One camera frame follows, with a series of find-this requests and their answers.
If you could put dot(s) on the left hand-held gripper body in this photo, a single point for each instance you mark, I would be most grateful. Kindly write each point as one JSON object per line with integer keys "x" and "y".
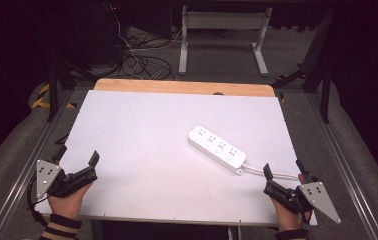
{"x": 68, "y": 181}

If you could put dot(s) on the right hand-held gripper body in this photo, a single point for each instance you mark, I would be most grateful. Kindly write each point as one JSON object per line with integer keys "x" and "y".
{"x": 297, "y": 198}

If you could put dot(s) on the person's right hand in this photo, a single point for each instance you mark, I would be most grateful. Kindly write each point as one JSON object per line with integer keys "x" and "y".
{"x": 288, "y": 218}

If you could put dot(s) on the person's left hand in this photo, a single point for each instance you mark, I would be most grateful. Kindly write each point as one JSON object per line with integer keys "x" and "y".
{"x": 67, "y": 205}

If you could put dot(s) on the white power strip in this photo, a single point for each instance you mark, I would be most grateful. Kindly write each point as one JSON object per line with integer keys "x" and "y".
{"x": 217, "y": 149}

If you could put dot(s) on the yellow black hazard tape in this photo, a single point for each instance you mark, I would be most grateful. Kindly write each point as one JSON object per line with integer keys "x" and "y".
{"x": 42, "y": 100}

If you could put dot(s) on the white board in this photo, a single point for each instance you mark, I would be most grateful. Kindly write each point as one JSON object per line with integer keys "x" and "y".
{"x": 150, "y": 150}

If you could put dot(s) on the black metal stand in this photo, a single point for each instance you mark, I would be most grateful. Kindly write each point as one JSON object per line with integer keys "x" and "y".
{"x": 53, "y": 90}
{"x": 320, "y": 66}

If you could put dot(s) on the wooden table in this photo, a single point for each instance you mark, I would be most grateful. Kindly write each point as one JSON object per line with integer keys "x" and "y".
{"x": 177, "y": 87}

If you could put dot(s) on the aluminium rail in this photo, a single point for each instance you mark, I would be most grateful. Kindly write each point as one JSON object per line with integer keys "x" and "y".
{"x": 27, "y": 166}
{"x": 343, "y": 166}

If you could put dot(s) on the white metal stand frame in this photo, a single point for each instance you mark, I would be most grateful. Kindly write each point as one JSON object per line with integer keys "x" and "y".
{"x": 223, "y": 20}

